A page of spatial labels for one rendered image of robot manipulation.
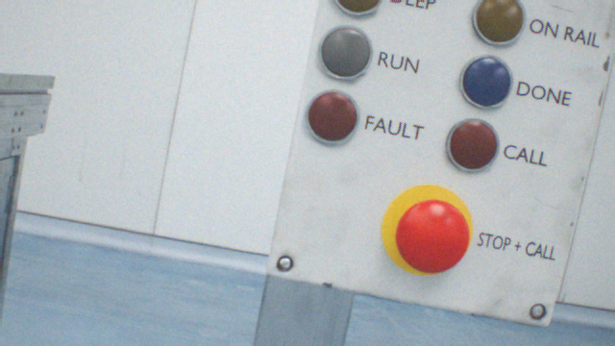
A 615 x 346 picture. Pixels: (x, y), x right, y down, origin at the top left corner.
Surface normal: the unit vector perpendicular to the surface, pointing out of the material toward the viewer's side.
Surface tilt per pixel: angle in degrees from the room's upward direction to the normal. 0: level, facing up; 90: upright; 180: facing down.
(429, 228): 86
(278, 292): 90
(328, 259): 90
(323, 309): 90
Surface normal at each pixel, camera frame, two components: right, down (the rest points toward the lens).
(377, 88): 0.00, 0.11
